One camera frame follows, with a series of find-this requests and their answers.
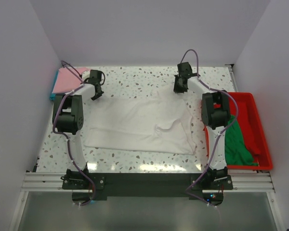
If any white t shirt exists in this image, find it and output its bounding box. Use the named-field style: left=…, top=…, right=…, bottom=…
left=84, top=94, right=196, bottom=155

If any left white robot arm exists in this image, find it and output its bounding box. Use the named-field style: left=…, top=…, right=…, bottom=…
left=52, top=68, right=105, bottom=172

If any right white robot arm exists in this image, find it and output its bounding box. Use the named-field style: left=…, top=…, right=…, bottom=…
left=173, top=62, right=231, bottom=189

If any folded pink t shirt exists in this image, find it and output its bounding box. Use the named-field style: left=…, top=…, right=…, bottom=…
left=52, top=67, right=81, bottom=94

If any folded teal t shirt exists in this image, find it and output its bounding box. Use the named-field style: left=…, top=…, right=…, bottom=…
left=49, top=70, right=59, bottom=101

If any red plastic bin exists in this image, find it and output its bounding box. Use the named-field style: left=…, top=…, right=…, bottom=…
left=200, top=92, right=273, bottom=171

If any green t shirt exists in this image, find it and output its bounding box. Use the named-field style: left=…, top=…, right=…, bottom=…
left=225, top=115, right=258, bottom=166

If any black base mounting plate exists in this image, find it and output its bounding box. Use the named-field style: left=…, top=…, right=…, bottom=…
left=61, top=170, right=234, bottom=205

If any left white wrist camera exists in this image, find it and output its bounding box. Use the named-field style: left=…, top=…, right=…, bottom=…
left=82, top=70, right=90, bottom=81

